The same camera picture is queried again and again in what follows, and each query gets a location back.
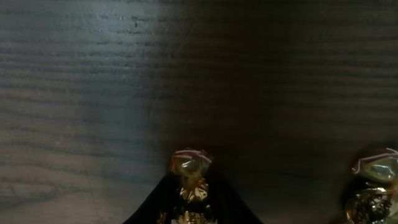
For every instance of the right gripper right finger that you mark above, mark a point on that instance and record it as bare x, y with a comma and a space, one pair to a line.
233, 205

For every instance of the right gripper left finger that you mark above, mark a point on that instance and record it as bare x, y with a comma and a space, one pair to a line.
155, 205

